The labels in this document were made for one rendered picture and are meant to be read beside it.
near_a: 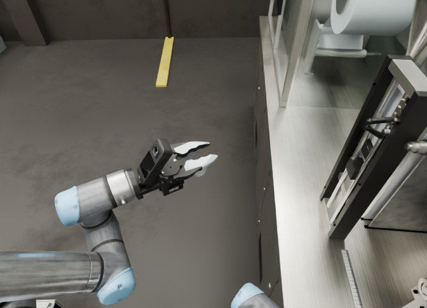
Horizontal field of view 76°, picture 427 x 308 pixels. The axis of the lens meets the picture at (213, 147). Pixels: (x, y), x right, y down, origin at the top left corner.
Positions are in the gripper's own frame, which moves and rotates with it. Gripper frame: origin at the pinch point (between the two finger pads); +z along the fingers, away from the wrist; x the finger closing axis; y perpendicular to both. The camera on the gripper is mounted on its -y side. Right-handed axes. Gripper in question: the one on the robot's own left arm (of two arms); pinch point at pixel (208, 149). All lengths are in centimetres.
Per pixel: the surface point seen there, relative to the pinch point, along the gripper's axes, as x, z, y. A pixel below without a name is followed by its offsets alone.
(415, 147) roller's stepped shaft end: 25.9, 31.5, -14.3
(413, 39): -3, 71, -13
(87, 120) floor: -183, -33, 150
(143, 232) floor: -42, -21, 131
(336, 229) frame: 27.4, 30.8, 24.1
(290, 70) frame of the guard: -37, 61, 19
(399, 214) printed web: 33, 49, 20
